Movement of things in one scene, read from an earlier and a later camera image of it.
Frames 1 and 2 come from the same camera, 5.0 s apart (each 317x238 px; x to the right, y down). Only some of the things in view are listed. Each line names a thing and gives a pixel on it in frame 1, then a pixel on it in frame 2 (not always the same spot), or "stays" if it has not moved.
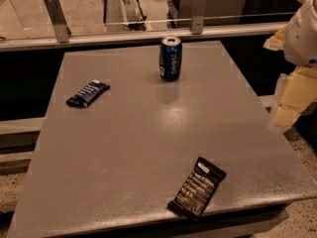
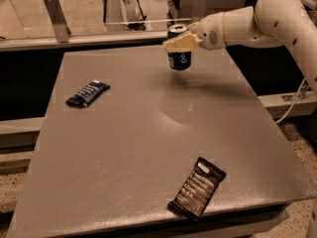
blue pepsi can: x=170 y=59 to x=179 y=60
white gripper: x=303 y=39 to x=210 y=31
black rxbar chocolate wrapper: x=198 y=187 stays
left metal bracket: x=57 y=17 stays
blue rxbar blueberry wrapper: x=88 y=93 stays
